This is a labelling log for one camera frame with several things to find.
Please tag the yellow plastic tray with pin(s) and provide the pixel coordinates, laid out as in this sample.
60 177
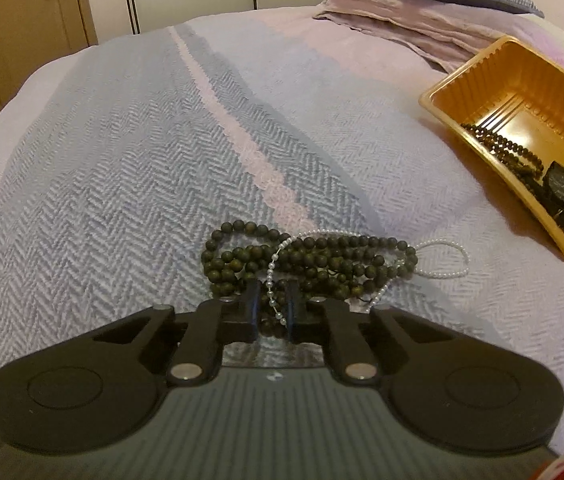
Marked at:
527 70

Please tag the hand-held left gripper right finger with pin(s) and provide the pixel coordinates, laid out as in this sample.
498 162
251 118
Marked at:
294 310

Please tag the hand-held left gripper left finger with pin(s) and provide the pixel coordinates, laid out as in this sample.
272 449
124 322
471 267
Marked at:
253 310

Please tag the wooden door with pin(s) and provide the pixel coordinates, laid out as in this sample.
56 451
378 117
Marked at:
21 25

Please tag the purple pillow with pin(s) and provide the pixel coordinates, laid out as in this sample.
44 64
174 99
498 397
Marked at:
547 40

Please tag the folded pink blanket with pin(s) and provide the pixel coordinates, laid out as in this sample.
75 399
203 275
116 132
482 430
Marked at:
387 10

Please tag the striped herringbone bedspread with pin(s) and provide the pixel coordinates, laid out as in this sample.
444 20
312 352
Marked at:
136 160

